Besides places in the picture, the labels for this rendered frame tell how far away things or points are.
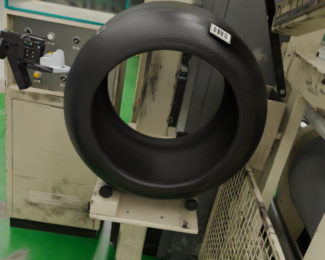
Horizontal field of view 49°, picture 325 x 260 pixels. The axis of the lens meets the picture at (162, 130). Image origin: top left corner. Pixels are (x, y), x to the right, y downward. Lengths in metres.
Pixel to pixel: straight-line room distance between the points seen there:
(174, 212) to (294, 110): 0.59
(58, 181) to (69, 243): 0.41
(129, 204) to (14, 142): 0.92
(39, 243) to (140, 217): 1.13
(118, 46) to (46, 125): 1.07
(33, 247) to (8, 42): 1.42
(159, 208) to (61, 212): 1.01
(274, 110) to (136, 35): 0.67
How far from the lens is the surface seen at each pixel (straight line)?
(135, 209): 1.29
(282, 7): 1.25
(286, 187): 1.92
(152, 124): 1.45
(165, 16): 0.95
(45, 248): 2.27
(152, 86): 1.39
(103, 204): 1.21
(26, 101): 1.92
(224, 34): 0.96
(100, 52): 0.96
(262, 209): 1.11
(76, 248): 2.27
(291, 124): 1.47
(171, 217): 1.29
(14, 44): 1.14
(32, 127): 1.97
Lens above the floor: 1.61
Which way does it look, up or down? 26 degrees down
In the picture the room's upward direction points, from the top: 11 degrees clockwise
